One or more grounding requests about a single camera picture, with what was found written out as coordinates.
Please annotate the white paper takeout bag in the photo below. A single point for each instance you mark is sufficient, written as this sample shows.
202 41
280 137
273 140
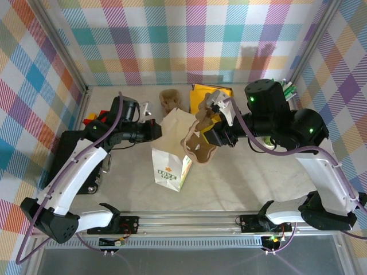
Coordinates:
169 154

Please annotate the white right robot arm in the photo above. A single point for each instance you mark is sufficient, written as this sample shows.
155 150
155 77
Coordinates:
321 172

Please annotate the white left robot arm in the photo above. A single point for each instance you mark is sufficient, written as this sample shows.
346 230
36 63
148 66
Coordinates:
74 169

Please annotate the large red toy block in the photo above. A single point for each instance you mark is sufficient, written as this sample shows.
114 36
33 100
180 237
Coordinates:
103 113

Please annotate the yellow paper envelope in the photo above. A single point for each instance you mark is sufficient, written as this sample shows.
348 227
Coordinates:
198 98

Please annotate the flat red toy block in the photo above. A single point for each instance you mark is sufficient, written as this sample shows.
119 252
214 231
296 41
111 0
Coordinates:
89 122

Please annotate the small yellow toy block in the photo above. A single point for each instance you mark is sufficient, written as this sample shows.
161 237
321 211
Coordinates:
91 116

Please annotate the plaid backdrop cloth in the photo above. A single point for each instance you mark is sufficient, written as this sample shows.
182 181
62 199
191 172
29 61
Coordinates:
183 40

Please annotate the small circuit board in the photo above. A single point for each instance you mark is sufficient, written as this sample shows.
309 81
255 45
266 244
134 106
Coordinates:
114 243
272 240

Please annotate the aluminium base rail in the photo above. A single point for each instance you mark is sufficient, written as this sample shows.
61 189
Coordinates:
186 222

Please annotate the aluminium frame post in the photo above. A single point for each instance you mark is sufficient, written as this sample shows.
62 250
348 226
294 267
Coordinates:
60 43
315 37

